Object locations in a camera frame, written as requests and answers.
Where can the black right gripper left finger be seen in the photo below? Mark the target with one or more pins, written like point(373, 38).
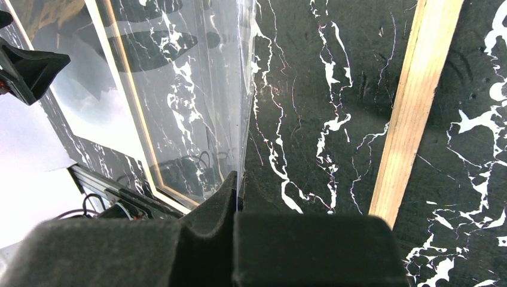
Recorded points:
point(195, 250)

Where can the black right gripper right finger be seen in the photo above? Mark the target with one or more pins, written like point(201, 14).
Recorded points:
point(276, 247)

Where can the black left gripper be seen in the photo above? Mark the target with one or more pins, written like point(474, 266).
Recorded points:
point(27, 74)

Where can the landscape photo print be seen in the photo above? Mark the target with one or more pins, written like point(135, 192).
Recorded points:
point(86, 103)

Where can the black wooden picture frame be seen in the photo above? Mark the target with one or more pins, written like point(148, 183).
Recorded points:
point(341, 94)

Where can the clear acrylic sheet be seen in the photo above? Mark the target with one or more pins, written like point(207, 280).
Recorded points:
point(185, 69)

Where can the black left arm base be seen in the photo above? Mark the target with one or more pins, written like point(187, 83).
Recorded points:
point(95, 206)

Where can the aluminium mounting rail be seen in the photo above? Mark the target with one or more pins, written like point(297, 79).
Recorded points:
point(97, 184)

